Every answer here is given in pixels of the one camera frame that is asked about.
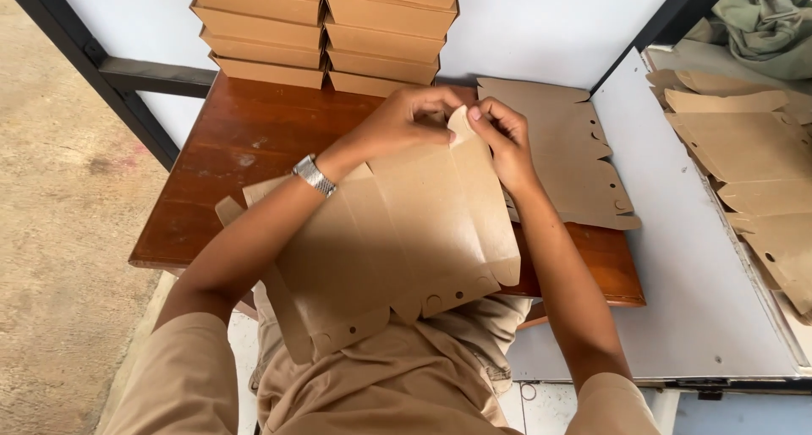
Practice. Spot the kraft box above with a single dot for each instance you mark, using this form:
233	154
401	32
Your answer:
406	232

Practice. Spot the person's right hand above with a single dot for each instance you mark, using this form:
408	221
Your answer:
511	149

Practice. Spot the stack of folded kraft boxes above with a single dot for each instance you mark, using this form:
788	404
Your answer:
330	29

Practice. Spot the silver metal wristwatch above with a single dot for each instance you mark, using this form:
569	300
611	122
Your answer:
314	175

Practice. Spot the black metal frame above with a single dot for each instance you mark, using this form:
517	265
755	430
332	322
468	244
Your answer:
660	29
108	73

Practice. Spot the person's beige clothing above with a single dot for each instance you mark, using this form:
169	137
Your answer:
393	384

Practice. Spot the person's left hand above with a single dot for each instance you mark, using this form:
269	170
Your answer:
387	130

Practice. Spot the heap of loose kraft blanks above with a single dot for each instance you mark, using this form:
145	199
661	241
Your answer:
755	162

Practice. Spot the green crumpled cloth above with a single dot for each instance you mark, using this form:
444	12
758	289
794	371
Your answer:
771	26

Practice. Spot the brown wooden table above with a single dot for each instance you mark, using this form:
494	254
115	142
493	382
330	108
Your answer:
254	143

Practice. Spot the white flat board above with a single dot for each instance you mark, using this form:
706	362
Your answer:
672	264

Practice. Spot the pile of flat kraft blanks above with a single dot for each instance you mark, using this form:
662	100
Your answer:
564	149

